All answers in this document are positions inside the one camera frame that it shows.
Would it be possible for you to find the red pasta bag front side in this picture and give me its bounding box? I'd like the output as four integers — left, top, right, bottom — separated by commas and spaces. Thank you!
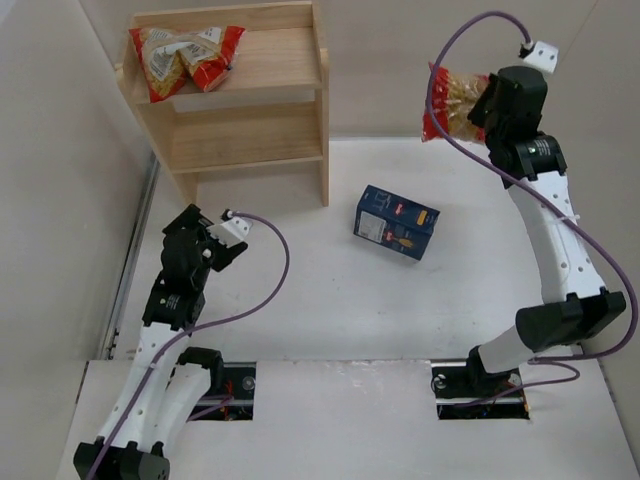
431, 67, 489, 144

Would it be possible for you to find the red pasta bag label side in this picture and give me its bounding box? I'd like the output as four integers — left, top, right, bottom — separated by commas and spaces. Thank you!
129, 25, 246, 103

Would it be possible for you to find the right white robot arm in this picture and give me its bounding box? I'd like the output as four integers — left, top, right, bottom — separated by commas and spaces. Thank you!
466, 66, 626, 390

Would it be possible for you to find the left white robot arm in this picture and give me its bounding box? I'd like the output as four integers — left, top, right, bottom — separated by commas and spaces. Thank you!
73, 205, 251, 479

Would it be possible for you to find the wooden two-tier shelf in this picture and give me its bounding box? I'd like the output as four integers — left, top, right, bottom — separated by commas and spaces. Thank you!
115, 1, 329, 206

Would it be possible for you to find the blue Barilla pasta box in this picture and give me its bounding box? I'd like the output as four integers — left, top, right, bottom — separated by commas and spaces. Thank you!
353, 185, 440, 261

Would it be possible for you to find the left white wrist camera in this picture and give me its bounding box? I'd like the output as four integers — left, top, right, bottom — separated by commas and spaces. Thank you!
207, 209, 252, 248

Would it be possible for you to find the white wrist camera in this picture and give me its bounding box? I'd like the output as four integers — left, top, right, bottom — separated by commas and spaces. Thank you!
207, 209, 252, 248
519, 41, 559, 74

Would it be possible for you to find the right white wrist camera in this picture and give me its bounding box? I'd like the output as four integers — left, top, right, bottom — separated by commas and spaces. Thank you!
519, 41, 559, 74

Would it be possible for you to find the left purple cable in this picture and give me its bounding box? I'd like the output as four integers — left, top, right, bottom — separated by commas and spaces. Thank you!
89, 212, 291, 480

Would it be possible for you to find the purple cable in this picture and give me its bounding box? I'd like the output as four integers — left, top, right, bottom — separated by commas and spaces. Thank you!
89, 212, 291, 480
426, 10, 634, 407

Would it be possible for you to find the left aluminium rail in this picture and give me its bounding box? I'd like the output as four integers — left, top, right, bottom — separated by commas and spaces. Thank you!
95, 153, 161, 360

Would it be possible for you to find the aluminium rail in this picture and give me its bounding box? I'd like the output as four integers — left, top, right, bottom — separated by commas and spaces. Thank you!
503, 135, 585, 357
95, 153, 161, 360

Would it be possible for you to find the right aluminium rail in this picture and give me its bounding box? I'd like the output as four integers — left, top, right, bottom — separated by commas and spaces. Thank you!
503, 135, 585, 357

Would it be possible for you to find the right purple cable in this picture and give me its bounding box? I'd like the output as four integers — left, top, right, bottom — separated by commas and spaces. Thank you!
426, 10, 634, 407

